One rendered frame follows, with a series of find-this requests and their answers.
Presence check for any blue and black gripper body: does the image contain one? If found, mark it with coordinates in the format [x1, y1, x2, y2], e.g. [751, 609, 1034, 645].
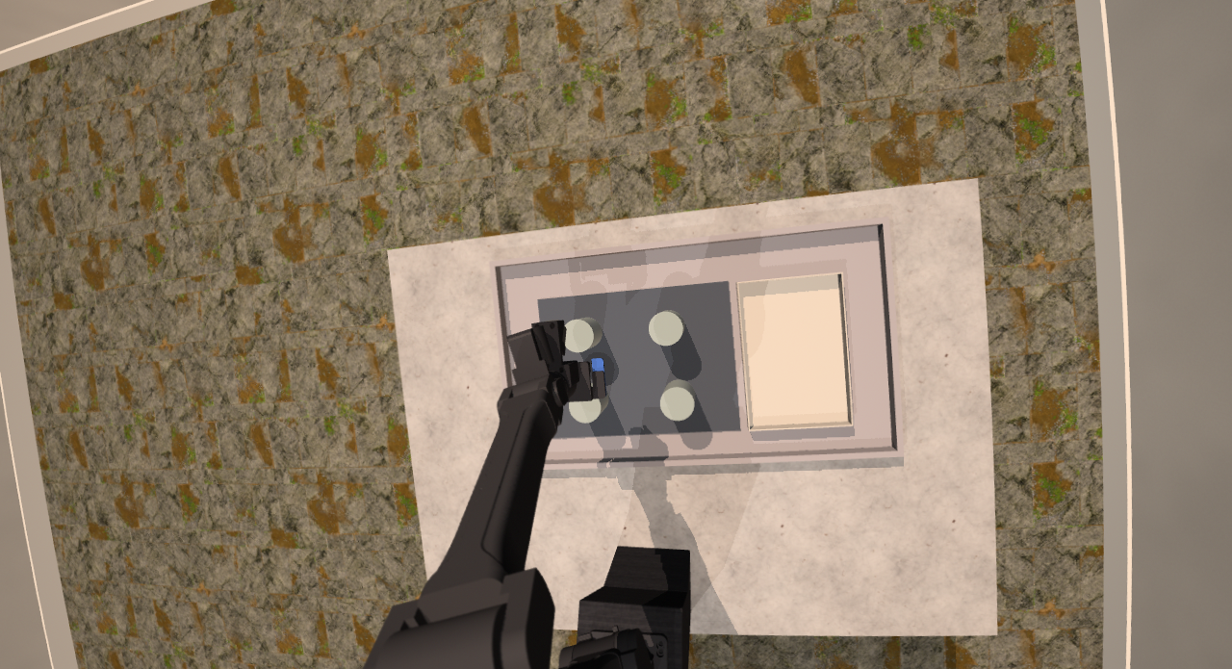
[549, 361, 606, 402]

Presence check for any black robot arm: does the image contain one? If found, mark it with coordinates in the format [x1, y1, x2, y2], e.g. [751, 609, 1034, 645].
[363, 320, 668, 669]

